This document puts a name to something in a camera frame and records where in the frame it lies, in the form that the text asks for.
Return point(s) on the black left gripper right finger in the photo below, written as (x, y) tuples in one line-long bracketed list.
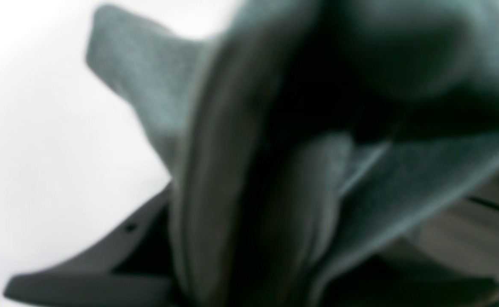
[(402, 275)]

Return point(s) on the dark grey t-shirt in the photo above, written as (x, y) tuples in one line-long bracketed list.
[(309, 136)]

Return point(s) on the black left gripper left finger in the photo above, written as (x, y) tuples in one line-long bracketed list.
[(130, 267)]

